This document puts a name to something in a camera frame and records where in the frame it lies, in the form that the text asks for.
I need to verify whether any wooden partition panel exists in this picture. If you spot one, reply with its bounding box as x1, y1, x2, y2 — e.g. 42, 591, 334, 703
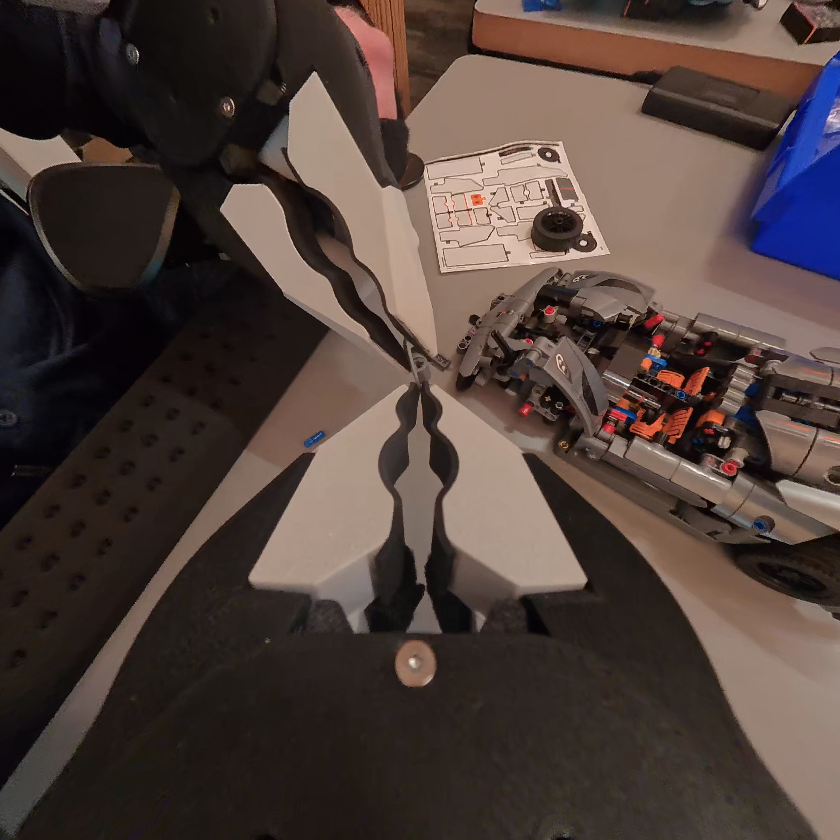
361, 0, 412, 122

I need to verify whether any small grey lego connector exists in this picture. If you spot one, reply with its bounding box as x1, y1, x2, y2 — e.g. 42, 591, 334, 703
405, 344, 451, 395

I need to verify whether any black box with red stripe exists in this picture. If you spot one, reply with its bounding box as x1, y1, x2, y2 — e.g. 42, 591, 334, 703
779, 0, 840, 46

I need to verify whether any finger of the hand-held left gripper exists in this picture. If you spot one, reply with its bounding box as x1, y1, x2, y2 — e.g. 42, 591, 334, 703
220, 182, 421, 376
258, 70, 439, 360

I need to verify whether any blue plastic bin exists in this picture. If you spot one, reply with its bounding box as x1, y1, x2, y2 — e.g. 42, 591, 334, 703
751, 52, 840, 280

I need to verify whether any black flat box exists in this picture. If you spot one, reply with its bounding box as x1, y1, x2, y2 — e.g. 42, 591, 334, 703
641, 65, 799, 151

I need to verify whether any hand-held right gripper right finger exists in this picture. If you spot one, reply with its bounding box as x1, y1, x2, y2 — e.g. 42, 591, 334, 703
420, 382, 589, 632

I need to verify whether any person's left hand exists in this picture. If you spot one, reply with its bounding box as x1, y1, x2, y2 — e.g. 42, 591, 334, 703
333, 5, 399, 122

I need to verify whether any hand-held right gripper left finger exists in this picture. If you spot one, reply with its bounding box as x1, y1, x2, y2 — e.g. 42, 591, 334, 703
248, 384, 421, 632

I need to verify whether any black lego wheel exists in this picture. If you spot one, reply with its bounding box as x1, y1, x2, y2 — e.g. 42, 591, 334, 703
529, 206, 588, 254

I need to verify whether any black perforated board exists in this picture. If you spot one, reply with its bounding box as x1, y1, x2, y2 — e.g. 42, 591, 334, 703
0, 262, 329, 788

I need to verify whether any grey lego car model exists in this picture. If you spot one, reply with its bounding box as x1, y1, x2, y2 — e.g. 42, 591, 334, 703
455, 267, 840, 606

